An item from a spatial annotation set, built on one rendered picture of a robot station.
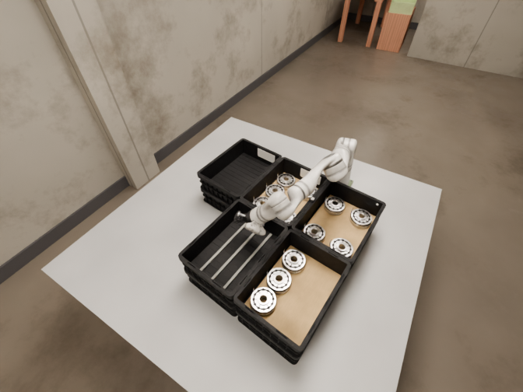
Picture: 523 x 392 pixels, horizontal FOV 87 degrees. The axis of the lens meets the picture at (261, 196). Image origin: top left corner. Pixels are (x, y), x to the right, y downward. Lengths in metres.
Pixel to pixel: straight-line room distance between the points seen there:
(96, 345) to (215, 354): 1.13
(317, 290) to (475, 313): 1.50
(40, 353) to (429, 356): 2.42
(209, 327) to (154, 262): 0.44
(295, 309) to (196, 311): 0.44
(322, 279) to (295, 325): 0.23
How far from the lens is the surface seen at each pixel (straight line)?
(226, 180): 1.59
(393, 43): 6.10
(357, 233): 1.41
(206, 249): 1.32
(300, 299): 1.19
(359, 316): 1.36
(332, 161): 1.14
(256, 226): 1.10
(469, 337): 2.41
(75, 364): 2.27
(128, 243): 1.62
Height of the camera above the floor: 1.93
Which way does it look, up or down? 48 degrees down
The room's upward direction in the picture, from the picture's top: straight up
